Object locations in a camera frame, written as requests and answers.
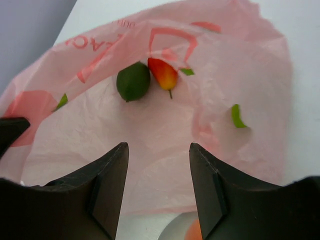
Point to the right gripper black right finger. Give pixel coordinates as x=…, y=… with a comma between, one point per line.
x=233, y=205

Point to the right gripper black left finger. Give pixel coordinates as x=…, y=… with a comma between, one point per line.
x=82, y=205

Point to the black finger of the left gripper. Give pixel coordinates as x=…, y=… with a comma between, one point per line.
x=10, y=130

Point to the pink plastic bag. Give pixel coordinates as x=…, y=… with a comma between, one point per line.
x=232, y=96

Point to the red yellow fake pear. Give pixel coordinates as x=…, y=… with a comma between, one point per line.
x=165, y=75

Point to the white oval plate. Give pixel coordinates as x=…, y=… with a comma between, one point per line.
x=178, y=227

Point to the green fake lime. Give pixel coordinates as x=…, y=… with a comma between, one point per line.
x=133, y=82

